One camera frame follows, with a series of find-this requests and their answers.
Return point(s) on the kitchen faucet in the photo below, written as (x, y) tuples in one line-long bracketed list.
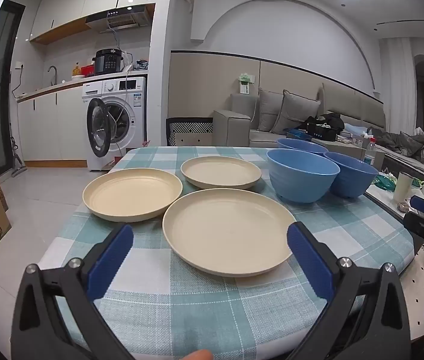
[(52, 73)]

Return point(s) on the white marble side table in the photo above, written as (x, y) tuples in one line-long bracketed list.
[(384, 204)]

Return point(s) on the grey sofa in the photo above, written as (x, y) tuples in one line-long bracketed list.
[(230, 127)]

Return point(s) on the white green wall device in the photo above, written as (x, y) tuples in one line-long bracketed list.
[(244, 84)]

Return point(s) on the blue bowl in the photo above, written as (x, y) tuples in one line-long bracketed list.
[(298, 183), (298, 144), (358, 180)]

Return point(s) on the clear water bottle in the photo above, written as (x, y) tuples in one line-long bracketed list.
[(371, 153)]

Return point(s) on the black jacket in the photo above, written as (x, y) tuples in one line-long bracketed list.
[(331, 118)]

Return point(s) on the black pressure cooker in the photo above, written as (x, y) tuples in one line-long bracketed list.
[(109, 62)]

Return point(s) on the green plastic bags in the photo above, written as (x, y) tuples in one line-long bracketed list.
[(384, 182)]

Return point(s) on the white curtain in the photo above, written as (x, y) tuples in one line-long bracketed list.
[(397, 82)]

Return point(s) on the range hood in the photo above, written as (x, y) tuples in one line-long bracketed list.
[(122, 17)]

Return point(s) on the grey cushion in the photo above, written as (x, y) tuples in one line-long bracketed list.
[(296, 112), (268, 108)]

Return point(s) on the cream plate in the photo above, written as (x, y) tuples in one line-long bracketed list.
[(227, 232), (129, 195), (219, 172)]

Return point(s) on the small red box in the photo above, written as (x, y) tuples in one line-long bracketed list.
[(86, 70)]

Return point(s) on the grey clothes pile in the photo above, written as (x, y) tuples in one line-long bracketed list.
[(403, 142)]

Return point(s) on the person's left hand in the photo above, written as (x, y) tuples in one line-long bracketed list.
[(197, 355)]

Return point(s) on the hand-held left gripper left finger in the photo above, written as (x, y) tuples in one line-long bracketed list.
[(110, 258)]

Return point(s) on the white kitchen base cabinets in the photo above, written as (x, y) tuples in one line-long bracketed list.
[(54, 127)]

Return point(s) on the teal checked tablecloth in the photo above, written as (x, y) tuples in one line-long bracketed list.
[(182, 307)]

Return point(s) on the grey side cabinet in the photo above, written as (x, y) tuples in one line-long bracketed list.
[(343, 150)]

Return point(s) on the black box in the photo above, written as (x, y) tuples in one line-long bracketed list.
[(320, 133)]

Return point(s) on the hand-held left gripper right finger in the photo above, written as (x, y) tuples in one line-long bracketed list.
[(309, 262)]

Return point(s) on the cream cup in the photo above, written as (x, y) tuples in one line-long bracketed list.
[(403, 187)]

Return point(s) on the white washing machine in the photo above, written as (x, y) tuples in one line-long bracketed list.
[(122, 90)]

